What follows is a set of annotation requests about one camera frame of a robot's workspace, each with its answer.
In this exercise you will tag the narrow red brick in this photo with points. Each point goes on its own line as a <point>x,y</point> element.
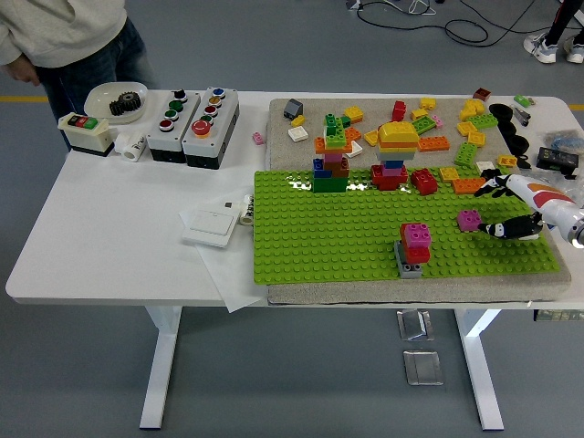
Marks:
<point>399,111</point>

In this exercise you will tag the flat light green brick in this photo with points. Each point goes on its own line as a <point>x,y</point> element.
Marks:
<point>423,124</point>

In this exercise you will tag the grey sloped brick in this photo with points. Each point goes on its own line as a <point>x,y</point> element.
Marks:
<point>292,108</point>

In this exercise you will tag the green studded baseplate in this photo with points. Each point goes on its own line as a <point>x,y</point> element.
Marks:
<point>319,237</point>

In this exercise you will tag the emergency-stop button control box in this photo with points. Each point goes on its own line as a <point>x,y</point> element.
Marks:
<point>203,146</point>

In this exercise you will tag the red-based yellow-domed brick tower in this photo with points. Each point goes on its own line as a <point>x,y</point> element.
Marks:
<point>397,134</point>

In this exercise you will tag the pink square brick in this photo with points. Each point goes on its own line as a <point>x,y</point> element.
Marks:
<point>417,235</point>
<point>469,221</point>

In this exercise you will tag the green-based multicolour brick tower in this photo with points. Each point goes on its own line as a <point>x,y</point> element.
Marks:
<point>329,182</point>

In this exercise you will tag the small black clip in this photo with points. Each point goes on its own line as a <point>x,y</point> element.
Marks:
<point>523,161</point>

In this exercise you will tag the grey-brown mat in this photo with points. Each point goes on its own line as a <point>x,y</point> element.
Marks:
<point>319,294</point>

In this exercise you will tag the long light green brick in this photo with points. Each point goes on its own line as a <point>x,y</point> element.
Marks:
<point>482,121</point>
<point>466,153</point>

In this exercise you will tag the clear bag of screws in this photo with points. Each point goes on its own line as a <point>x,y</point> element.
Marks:
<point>576,189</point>

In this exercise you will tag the white square brick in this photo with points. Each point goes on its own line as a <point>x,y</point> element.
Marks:
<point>484,165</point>
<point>355,149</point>
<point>297,133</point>

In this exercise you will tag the small orange brick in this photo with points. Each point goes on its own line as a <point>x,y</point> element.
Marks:
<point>353,134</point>

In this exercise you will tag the white wall switch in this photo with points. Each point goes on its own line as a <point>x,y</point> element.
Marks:
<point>207,226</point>

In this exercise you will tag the small green keyed block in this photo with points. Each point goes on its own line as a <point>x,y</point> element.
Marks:
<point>520,99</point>

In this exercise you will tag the three-button control box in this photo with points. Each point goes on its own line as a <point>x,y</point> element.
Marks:
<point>159,141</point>

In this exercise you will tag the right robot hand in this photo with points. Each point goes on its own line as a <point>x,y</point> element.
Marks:
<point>543,196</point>

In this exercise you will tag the red square brick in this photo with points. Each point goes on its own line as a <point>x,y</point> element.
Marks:
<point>417,254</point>

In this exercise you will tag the white table leg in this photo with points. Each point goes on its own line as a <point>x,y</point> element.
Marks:
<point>482,388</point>
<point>159,388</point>

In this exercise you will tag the yellow square brick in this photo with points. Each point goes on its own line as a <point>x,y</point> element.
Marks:
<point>419,114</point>
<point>506,160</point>
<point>466,128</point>
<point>466,114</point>
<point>477,138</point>
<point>427,103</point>
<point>353,113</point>
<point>372,137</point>
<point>449,174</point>
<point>475,105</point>

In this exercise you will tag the person's right forearm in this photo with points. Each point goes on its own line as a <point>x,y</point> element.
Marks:
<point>13,41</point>

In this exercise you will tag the metal hand tool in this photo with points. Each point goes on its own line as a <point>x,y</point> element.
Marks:
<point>521,116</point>

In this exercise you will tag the desk control panel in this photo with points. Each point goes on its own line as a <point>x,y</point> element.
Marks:
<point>556,315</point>

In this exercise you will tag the black electronic device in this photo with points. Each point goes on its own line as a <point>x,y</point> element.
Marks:
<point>556,157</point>

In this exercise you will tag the small yellow brick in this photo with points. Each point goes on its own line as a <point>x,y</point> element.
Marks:
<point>297,121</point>

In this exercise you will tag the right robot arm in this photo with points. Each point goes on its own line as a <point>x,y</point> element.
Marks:
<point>580,237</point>

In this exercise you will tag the white bowl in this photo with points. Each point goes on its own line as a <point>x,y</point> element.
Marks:
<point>98,102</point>

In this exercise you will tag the white pipe tee fitting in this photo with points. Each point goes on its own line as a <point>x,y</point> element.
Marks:
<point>130,146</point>

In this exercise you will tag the plastic bag of blue parts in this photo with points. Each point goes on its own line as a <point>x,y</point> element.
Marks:
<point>566,139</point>

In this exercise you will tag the large red brick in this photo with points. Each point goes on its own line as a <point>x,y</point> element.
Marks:
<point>424,181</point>

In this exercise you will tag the grey square brick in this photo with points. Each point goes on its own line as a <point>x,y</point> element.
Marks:
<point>410,271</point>

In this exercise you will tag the white paper sheet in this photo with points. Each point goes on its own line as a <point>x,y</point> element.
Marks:
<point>228,278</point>

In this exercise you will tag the small pink brick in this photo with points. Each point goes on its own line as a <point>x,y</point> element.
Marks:
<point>438,121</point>
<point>258,138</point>

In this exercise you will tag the person's right hand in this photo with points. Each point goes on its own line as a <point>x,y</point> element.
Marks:
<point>23,70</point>

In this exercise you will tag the brown brick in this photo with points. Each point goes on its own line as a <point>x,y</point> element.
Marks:
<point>481,94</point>

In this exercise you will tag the white printed tube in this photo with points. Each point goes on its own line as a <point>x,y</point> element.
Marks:
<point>246,219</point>

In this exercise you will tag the white red-green switch box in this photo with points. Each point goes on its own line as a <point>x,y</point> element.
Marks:
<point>86,137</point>

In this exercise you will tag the metal floor socket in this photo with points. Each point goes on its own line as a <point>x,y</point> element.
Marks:
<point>423,367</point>
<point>414,325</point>

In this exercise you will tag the black gear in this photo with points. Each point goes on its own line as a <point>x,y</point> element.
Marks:
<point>123,104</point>

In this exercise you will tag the person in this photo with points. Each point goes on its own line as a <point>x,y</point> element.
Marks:
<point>68,27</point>
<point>559,23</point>

